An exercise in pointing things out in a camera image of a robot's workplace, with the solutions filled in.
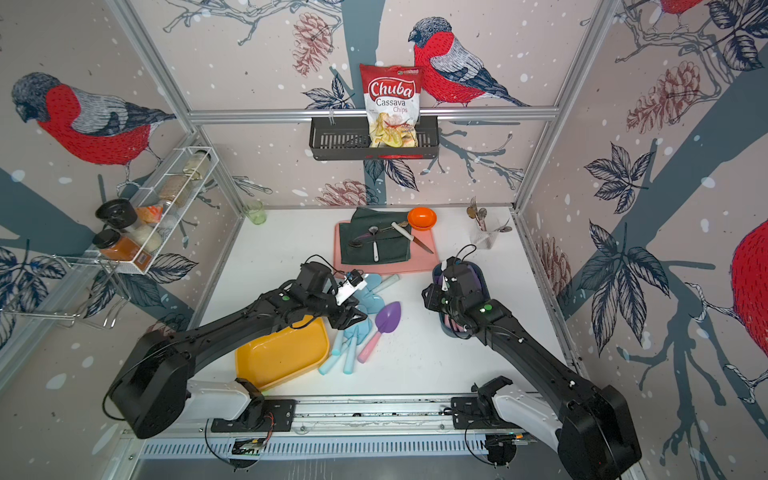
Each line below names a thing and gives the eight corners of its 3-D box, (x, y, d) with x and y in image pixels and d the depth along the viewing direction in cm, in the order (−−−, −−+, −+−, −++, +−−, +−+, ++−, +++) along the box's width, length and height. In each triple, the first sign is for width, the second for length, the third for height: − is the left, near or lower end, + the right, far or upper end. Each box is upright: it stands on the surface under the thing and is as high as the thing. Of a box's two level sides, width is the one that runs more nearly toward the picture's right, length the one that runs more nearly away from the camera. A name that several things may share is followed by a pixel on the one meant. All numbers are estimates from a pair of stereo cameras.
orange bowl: (409, 232, 114) (409, 222, 110) (408, 217, 119) (408, 207, 115) (435, 232, 114) (437, 222, 109) (434, 216, 119) (435, 207, 115)
